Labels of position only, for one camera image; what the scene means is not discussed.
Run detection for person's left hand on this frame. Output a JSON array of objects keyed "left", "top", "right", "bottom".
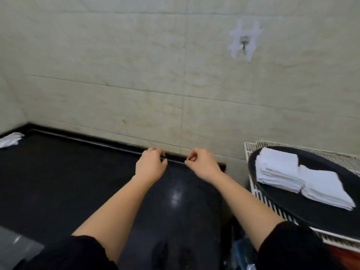
[{"left": 135, "top": 147, "right": 168, "bottom": 185}]

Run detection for person's right hand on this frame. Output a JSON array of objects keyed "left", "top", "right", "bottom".
[{"left": 184, "top": 148, "right": 225, "bottom": 183}]

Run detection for stacks of white cloths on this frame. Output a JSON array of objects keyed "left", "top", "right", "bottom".
[{"left": 255, "top": 147, "right": 357, "bottom": 211}]

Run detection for black round tray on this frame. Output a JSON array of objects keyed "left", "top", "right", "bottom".
[{"left": 248, "top": 146, "right": 360, "bottom": 241}]

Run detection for group of white cloths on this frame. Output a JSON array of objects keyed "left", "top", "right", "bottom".
[{"left": 0, "top": 132, "right": 25, "bottom": 149}]

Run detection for person's right forearm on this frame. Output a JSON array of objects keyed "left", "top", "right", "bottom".
[{"left": 213, "top": 172, "right": 286, "bottom": 252}]

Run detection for person's left forearm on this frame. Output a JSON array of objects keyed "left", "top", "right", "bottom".
[{"left": 72, "top": 175, "right": 157, "bottom": 263}]

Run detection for blue plastic bag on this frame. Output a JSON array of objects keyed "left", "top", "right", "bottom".
[{"left": 229, "top": 236, "right": 258, "bottom": 270}]

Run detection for grey cabinet door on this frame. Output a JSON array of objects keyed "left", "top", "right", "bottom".
[{"left": 0, "top": 226, "right": 45, "bottom": 270}]

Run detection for wall hook with white tape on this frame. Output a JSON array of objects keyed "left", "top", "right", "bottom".
[{"left": 227, "top": 19, "right": 264, "bottom": 64}]

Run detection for white wire rack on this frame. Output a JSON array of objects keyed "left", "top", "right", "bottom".
[{"left": 244, "top": 141, "right": 360, "bottom": 254}]

